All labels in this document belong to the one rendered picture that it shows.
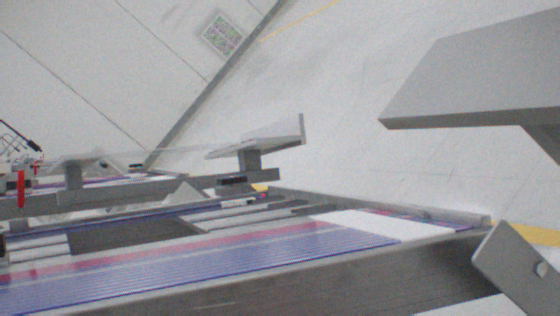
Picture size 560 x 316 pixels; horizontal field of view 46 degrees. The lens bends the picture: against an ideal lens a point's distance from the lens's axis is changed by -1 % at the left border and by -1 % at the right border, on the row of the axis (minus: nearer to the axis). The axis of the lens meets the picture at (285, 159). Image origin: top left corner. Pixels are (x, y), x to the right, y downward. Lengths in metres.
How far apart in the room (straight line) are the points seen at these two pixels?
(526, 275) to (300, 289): 0.20
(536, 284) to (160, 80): 8.26
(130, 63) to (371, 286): 8.22
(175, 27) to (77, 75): 1.38
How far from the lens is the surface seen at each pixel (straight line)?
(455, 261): 0.63
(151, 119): 8.71
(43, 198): 1.97
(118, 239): 1.21
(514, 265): 0.62
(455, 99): 1.26
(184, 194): 1.43
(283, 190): 1.18
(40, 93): 8.64
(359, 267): 0.59
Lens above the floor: 1.08
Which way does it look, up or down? 15 degrees down
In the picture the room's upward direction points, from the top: 49 degrees counter-clockwise
